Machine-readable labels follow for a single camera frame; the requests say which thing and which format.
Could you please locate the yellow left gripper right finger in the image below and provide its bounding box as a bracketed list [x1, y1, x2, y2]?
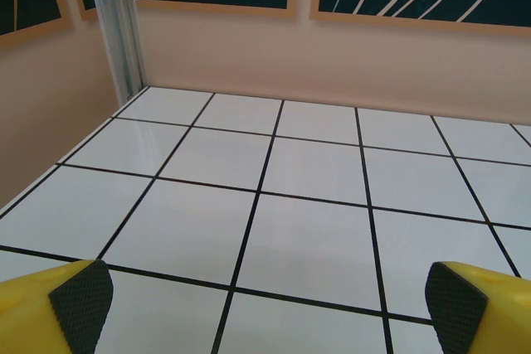
[425, 261, 531, 354]

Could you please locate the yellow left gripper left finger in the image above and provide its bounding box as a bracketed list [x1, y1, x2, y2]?
[0, 259, 114, 354]

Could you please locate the clear plastic corner strip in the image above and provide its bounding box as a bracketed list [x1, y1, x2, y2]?
[84, 0, 149, 107]

